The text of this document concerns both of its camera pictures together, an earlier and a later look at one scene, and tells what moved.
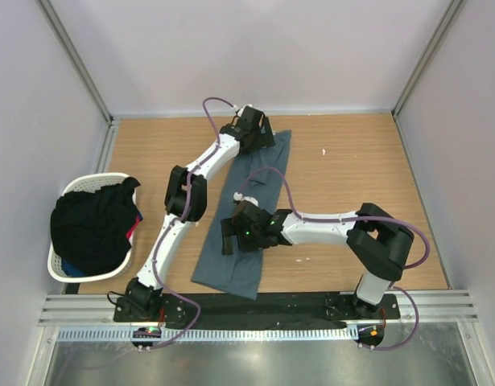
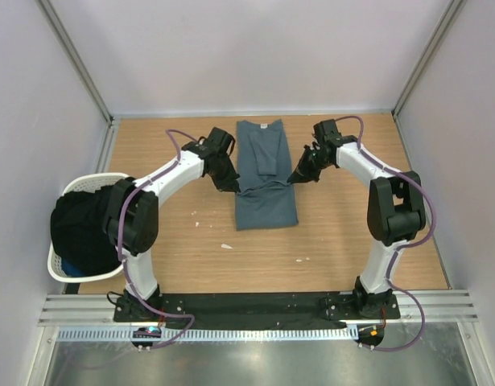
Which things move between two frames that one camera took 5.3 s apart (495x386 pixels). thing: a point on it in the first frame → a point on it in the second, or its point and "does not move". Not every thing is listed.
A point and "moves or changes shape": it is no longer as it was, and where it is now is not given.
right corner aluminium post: [454, 8] does not move
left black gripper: [264, 141] → [230, 183]
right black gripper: [233, 228] → [303, 173]
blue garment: [71, 270] does not move
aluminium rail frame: [446, 307] does not move
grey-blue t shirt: [255, 176] moves or changes shape
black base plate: [262, 312] does not move
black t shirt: [89, 227] does not move
